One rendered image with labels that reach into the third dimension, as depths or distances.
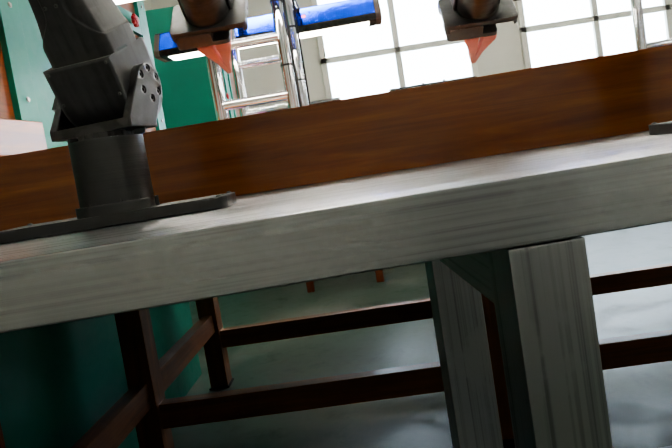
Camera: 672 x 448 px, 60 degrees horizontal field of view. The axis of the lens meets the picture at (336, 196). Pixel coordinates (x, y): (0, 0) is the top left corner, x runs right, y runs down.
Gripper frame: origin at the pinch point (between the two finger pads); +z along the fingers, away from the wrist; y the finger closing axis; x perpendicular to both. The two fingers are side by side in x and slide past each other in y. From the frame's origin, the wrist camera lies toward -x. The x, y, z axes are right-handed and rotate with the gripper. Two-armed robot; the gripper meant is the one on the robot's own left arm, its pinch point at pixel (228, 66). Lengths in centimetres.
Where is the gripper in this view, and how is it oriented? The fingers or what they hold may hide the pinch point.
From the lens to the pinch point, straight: 87.8
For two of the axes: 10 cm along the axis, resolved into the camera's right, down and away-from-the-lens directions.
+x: 0.9, 8.0, -6.0
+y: -9.9, 1.5, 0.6
